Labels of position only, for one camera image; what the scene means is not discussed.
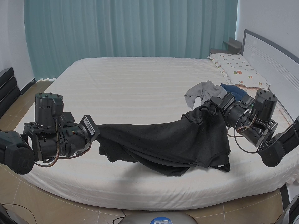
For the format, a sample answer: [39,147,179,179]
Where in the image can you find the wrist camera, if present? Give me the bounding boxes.
[240,94,255,107]
[62,112,75,124]

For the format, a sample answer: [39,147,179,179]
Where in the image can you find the blue-green curtain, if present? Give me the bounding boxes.
[24,0,239,82]

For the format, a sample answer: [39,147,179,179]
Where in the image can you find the bed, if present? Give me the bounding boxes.
[14,29,299,212]

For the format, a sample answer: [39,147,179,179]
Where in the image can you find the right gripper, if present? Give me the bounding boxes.
[209,93,252,132]

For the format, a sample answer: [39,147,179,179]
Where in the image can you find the grey bedside table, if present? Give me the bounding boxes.
[209,37,243,56]

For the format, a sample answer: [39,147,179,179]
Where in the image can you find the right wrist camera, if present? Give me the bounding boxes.
[240,94,255,107]

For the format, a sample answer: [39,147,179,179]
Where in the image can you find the black cable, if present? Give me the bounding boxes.
[226,127,258,154]
[113,209,127,224]
[0,203,36,219]

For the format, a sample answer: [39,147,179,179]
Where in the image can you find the pile of clothes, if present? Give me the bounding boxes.
[184,80,249,109]

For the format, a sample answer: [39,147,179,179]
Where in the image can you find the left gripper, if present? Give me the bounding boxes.
[38,115,100,159]

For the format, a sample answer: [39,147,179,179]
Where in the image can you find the white printed pillow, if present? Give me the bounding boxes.
[207,53,271,89]

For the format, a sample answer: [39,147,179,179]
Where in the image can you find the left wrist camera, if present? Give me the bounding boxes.
[62,112,75,124]

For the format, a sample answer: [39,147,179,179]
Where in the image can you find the black chest of drawers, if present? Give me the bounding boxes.
[0,67,23,120]

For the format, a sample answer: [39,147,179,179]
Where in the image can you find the black T-shirt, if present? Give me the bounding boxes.
[97,100,232,177]

